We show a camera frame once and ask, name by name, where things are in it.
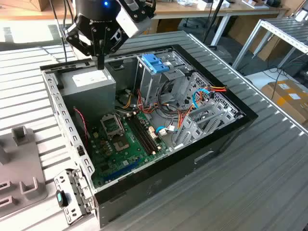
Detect red black twisted wire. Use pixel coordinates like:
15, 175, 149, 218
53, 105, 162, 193
73, 107, 89, 146

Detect metal slat shelf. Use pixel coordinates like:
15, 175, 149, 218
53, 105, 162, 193
232, 17, 308, 70

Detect coloured power wire black plug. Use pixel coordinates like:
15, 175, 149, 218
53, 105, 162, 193
199, 84, 228, 103

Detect perforated metal disk bay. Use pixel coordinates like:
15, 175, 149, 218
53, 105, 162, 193
172, 72, 244, 151

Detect hinged metal slot bracket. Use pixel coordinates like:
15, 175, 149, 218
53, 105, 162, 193
53, 168, 94, 226

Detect green motherboard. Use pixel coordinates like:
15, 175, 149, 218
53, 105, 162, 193
88, 112, 174, 190

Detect CPU socket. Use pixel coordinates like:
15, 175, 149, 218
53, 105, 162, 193
113, 137, 130, 154

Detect wooden desk white legs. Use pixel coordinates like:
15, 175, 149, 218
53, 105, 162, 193
0, 0, 291, 47

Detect brown cardboard box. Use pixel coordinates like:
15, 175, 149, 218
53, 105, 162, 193
36, 0, 74, 12

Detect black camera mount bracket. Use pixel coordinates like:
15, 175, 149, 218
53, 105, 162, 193
119, 0, 157, 20

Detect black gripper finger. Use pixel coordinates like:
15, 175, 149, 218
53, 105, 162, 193
101, 26, 130, 71
65, 23, 102, 71

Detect black tripod stand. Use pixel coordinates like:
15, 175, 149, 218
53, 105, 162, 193
202, 0, 226, 48

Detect black latch blue mark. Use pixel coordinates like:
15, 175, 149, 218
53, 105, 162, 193
55, 189, 70, 208

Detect black RAM slot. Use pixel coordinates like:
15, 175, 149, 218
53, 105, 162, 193
135, 115, 161, 151
127, 117, 152, 155
132, 115, 157, 153
129, 116, 154, 154

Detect blue plastic drive latch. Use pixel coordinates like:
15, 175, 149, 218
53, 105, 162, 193
141, 54, 170, 75

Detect brown cardboard sheet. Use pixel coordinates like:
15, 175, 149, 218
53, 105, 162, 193
227, 15, 289, 62

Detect light blue data wire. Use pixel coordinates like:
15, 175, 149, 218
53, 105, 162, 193
155, 125, 180, 136
192, 88, 210, 111

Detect labelled cardboard box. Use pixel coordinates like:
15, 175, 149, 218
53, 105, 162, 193
261, 79, 308, 126

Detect metal optical drive cage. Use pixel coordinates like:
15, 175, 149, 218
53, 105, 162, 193
134, 49, 194, 109

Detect black open PC case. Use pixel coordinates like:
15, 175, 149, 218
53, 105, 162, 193
39, 44, 259, 229

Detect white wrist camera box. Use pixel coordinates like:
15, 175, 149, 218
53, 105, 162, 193
115, 6, 151, 39

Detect grey parts rack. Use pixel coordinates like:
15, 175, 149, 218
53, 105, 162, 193
0, 125, 48, 218

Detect grey power supply unit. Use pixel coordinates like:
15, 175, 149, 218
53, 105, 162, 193
58, 65, 117, 126

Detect yellow orange wire white plug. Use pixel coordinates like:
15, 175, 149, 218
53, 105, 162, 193
121, 88, 134, 109

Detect orange red wire bundle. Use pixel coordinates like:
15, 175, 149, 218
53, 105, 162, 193
136, 88, 161, 116

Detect blue expansion slot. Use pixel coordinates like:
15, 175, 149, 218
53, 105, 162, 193
103, 156, 142, 183

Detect orange cardboard box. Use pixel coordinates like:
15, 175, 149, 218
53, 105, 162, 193
154, 18, 181, 34

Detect metal socket cover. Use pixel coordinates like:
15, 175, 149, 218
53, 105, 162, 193
100, 113, 125, 141

